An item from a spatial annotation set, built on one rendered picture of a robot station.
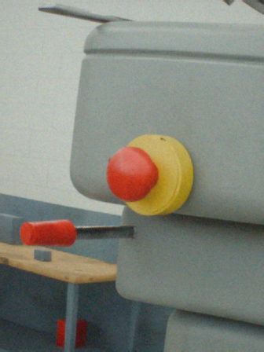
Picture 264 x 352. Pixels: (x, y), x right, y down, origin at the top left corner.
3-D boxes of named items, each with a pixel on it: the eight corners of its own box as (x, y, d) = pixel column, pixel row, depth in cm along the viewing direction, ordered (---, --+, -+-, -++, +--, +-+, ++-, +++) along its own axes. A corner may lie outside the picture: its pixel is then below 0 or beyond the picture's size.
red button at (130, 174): (141, 205, 70) (145, 148, 70) (97, 198, 72) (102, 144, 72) (168, 204, 73) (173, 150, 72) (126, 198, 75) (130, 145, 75)
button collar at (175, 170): (175, 219, 72) (182, 137, 71) (111, 210, 75) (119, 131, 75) (190, 218, 73) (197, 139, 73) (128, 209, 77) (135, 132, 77)
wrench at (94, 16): (62, 10, 75) (64, 1, 75) (28, 11, 78) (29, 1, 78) (214, 45, 95) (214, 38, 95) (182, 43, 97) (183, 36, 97)
